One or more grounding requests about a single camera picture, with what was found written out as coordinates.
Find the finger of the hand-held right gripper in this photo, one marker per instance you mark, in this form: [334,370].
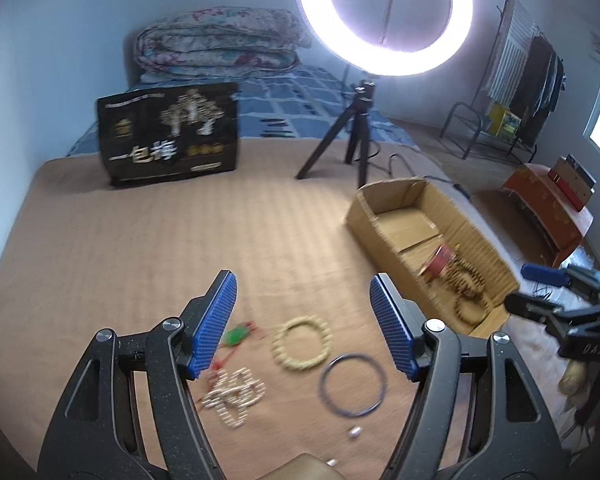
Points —
[530,305]
[542,274]

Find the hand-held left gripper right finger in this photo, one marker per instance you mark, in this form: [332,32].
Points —
[395,330]

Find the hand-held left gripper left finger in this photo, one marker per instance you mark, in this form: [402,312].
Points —
[215,325]

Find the dark blue bangle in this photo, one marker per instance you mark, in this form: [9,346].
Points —
[325,390]

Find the cardboard box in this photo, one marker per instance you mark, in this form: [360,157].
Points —
[380,220]

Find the tan fuzzy object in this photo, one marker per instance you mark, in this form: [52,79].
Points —
[574,376]

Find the orange cloth covered table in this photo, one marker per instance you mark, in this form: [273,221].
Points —
[545,205]

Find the red leather watch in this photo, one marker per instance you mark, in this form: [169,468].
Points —
[439,260]

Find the brown and red box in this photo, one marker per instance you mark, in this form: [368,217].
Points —
[572,182]

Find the brown blanket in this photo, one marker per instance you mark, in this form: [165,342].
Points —
[180,230]

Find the small silver bead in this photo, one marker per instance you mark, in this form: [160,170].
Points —
[354,433]

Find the yellow box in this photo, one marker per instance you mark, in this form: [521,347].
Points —
[502,120]

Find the yellowish translucent pad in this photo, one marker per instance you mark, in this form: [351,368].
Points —
[305,467]

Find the dark hanging clothes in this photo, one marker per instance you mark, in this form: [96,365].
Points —
[540,90]

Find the black metal shoe rack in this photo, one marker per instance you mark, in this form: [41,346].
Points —
[457,110]

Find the black printed bag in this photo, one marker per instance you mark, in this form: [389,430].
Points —
[170,135]

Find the black tripod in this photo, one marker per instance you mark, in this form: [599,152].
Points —
[357,115]

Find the striped hanging cloth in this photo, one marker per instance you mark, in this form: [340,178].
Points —
[512,50]

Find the blue checkered bedsheet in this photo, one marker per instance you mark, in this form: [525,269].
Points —
[285,105]

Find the black clothes rack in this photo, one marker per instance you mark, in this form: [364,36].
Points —
[500,15]

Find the folded floral quilt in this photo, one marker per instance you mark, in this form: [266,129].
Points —
[215,40]

